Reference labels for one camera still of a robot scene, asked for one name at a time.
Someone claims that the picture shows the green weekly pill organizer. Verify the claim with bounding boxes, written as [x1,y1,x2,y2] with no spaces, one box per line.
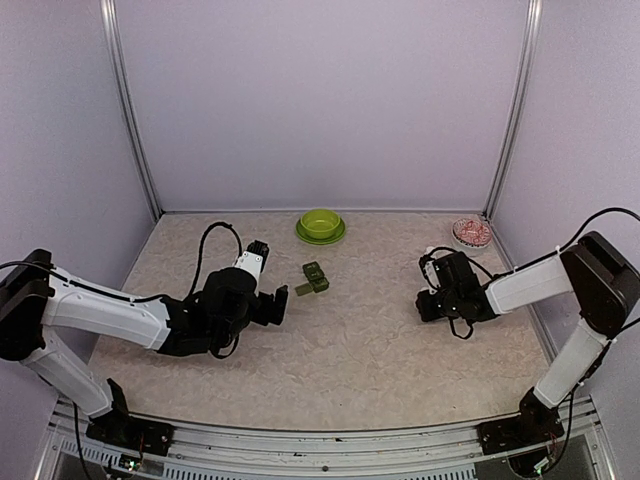
[295,261,330,296]

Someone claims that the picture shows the red patterned ceramic bowl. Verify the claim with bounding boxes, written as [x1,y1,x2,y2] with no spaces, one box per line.
[451,218,493,256]

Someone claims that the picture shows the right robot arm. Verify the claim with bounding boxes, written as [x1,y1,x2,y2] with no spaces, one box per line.
[416,231,639,444]

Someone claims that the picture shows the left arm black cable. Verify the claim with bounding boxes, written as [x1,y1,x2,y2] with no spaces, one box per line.
[188,221,245,296]

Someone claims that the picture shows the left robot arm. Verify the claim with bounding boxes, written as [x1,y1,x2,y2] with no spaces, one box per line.
[1,249,289,445]

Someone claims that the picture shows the aluminium frame post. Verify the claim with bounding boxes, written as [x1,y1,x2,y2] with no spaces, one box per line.
[483,0,543,223]
[100,0,164,223]

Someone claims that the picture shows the green bowl with saucer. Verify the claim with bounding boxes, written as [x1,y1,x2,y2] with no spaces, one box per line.
[295,209,346,245]

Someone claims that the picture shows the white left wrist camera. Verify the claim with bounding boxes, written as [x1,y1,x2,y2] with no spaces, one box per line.
[233,240,269,294]

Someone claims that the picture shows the left aluminium frame post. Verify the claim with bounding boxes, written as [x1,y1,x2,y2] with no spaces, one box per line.
[100,0,164,223]

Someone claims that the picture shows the right aluminium frame post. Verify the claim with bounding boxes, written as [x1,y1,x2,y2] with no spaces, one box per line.
[483,0,543,223]

